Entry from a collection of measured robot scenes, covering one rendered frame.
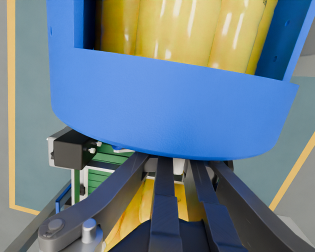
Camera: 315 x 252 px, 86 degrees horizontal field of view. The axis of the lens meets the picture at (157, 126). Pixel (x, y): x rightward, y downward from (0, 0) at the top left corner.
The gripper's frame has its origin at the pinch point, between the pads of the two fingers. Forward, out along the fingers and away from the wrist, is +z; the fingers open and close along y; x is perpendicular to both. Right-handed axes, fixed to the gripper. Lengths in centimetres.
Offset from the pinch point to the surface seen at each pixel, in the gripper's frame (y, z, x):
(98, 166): -15.9, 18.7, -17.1
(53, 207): -37, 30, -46
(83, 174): -23.4, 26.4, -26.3
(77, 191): -21.9, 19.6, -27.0
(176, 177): 4.1, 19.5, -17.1
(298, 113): 102, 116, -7
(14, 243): -39, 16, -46
